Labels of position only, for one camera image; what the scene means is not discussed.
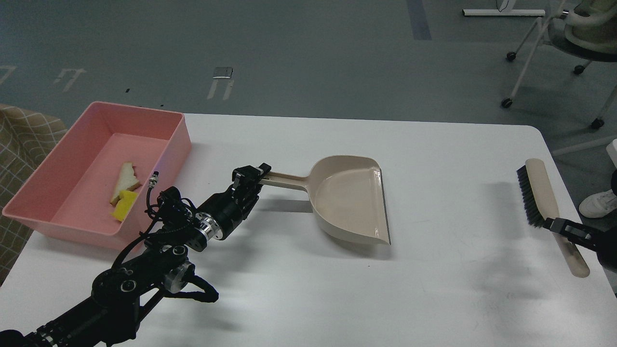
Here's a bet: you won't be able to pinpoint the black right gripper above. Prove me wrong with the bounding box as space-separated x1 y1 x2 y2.
543 217 617 270

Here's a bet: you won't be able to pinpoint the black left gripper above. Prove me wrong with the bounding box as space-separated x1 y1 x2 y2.
198 163 271 240

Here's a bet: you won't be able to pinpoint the beige hand brush black bristles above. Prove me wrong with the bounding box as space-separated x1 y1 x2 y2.
516 158 590 278

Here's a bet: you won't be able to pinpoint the beige plastic dustpan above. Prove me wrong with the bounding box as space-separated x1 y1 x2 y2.
260 155 391 245

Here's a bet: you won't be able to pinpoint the white bread slice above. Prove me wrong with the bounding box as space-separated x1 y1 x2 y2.
109 161 142 206

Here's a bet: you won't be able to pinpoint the yellow sponge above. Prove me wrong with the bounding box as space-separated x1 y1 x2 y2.
111 190 137 222

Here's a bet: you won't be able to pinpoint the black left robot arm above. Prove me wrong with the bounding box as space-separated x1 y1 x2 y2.
1 164 271 347

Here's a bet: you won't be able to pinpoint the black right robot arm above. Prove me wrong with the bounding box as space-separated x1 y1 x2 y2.
545 171 617 277

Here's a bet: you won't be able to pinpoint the pink plastic bin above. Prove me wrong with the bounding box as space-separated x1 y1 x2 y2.
2 102 191 250

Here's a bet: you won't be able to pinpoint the white sneaker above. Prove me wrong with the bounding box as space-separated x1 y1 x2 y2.
578 190 617 219

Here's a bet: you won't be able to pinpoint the metal floor plate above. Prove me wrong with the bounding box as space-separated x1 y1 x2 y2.
212 67 234 80

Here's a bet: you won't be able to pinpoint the beige office chair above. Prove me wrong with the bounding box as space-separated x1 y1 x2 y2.
500 0 617 108

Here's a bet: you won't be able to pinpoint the checkered beige cloth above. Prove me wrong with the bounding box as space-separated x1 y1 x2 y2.
0 104 67 283

